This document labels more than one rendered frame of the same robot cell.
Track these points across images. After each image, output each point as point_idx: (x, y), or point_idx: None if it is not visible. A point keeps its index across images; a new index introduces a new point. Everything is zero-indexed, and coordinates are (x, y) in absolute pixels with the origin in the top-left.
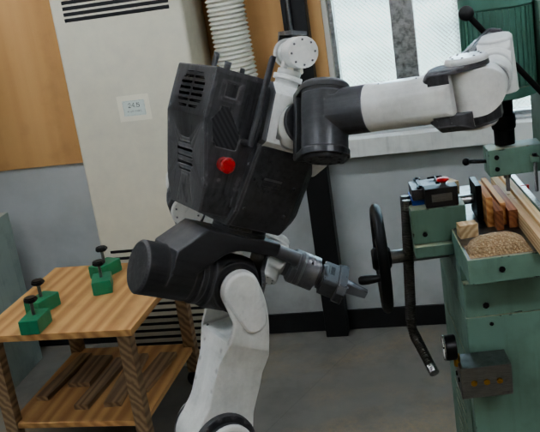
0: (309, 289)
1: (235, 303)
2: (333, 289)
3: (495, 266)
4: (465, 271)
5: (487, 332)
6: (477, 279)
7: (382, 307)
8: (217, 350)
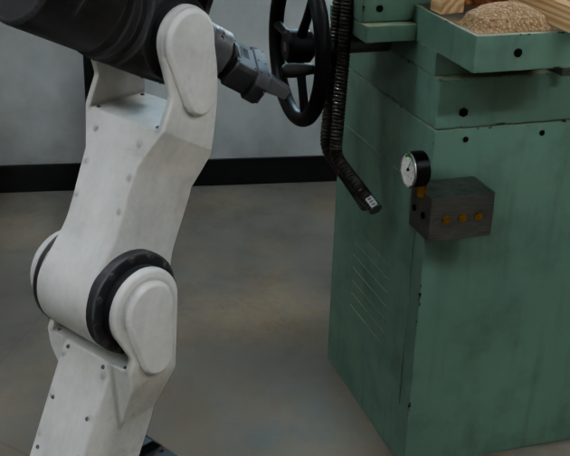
0: None
1: (180, 61)
2: (249, 79)
3: (510, 47)
4: (462, 54)
5: (458, 151)
6: (483, 64)
7: (298, 117)
8: (129, 144)
